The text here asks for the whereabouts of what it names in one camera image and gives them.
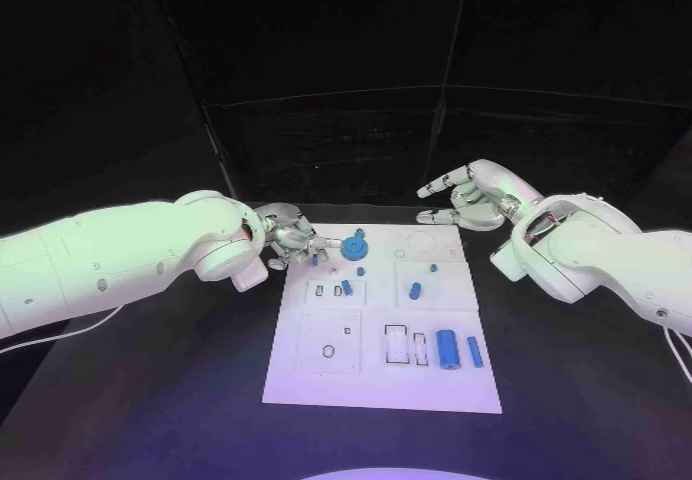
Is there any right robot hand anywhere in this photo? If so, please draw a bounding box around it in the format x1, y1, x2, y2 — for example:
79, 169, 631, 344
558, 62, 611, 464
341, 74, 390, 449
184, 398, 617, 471
414, 158, 545, 232

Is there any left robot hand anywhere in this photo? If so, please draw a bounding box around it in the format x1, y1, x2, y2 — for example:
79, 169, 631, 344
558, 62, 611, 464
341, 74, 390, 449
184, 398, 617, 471
252, 202, 344, 271

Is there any blue gear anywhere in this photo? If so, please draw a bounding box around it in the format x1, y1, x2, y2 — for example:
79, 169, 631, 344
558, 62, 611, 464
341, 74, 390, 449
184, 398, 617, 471
339, 235, 372, 262

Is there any white task board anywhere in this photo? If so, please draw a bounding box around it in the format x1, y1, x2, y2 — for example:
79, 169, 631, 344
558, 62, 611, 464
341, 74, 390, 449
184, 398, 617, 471
261, 223, 504, 416

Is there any thin blue cylinder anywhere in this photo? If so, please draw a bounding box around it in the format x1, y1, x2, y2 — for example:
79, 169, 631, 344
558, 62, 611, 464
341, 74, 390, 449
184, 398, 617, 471
465, 336, 486, 369

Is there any large blue cylinder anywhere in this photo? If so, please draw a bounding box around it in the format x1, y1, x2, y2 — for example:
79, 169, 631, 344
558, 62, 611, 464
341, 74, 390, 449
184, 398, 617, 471
434, 329, 461, 371

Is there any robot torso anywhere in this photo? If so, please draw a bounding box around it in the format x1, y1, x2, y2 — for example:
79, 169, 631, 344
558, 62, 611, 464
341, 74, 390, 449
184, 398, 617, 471
298, 466, 491, 480

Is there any white cable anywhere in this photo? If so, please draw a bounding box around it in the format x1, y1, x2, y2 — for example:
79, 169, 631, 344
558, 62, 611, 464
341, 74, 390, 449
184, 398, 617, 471
0, 305, 127, 356
662, 324, 692, 381

